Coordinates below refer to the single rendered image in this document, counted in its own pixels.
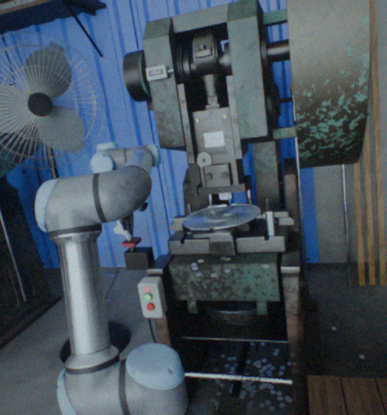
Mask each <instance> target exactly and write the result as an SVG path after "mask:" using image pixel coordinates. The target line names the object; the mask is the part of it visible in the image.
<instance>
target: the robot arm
mask: <svg viewBox="0 0 387 415"><path fill-rule="evenodd" d="M157 166H160V155H159V147H158V145H157V144H146V145H142V146H136V147H129V148H118V146H117V143H116V142H110V143H101V144H98V145H97V153H96V154H95V155H94V156H93V157H92V159H91V170H92V171H93V172H94V173H88V174H81V176H76V177H69V178H59V179H54V180H50V181H47V182H44V183H43V184H42V185H41V186H40V189H39V191H37V194H36V202H35V213H36V220H37V221H39V226H40V228H41V229H42V230H43V231H45V232H49V237H50V240H52V241H53V242H55V243H56V244H57V248H58V254H59V262H60V269H61V276H62V283H63V289H64V297H65V304H66V317H67V324H68V332H69V339H70V351H71V354H70V356H69V357H68V359H67V360H66V368H65V369H64V370H62V371H61V373H60V374H59V377H58V381H57V385H58V389H57V398H58V403H59V406H60V410H61V411H62V414H64V415H195V414H194V412H193V410H192V409H191V408H190V405H189V403H188V398H187V392H186V387H185V378H184V377H185V372H184V369H183V366H182V364H181V358H180V356H179V354H177V353H176V352H175V351H174V349H171V347H169V346H167V345H164V344H145V345H141V346H139V347H138V349H137V348H136V349H134V351H133V352H132V353H130V354H129V355H128V357H127V358H126V359H119V353H118V349H117V348H115V347H114V346H112V345H111V341H110V334H109V328H108V321H107V314H106V308H105V300H104V288H103V282H102V275H101V268H100V256H99V249H98V241H97V240H98V237H99V236H100V235H101V233H102V232H103V229H102V224H104V223H110V221H115V220H116V221H117V226H116V227H115V228H114V229H113V230H114V232H115V233H122V235H125V237H126V238H127V240H128V241H129V240H131V239H132V237H133V231H134V212H136V211H139V212H144V211H146V209H147V206H148V203H147V202H146V201H147V198H148V196H149V194H150V193H151V178H150V174H151V168H154V167H157Z"/></svg>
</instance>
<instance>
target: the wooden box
mask: <svg viewBox="0 0 387 415"><path fill-rule="evenodd" d="M341 381H342V383H341ZM308 397H309V409H310V415H387V379H379V378H376V381H375V379H374V378H359V377H341V379H340V377H339V376H319V375H308Z"/></svg>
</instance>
